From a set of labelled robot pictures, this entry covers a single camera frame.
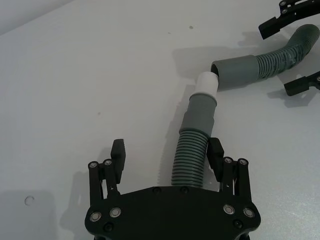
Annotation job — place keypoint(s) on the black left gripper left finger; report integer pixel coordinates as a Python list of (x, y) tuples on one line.
[(117, 160)]

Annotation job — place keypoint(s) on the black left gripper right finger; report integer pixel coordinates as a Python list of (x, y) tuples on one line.
[(217, 157)]

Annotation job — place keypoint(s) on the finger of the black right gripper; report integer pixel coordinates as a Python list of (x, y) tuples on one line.
[(296, 86), (271, 26)]

